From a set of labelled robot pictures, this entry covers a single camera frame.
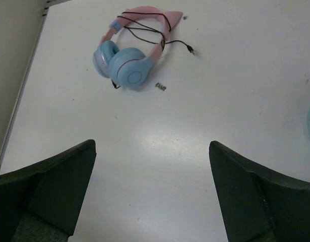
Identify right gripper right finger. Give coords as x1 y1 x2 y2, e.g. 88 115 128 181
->
209 141 310 241

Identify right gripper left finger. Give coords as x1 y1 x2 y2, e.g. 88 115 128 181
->
0 139 96 241

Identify pink blue cat-ear headphones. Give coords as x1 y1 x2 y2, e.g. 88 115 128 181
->
92 6 183 89

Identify black headphone audio cable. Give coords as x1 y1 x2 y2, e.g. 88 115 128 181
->
110 11 196 89

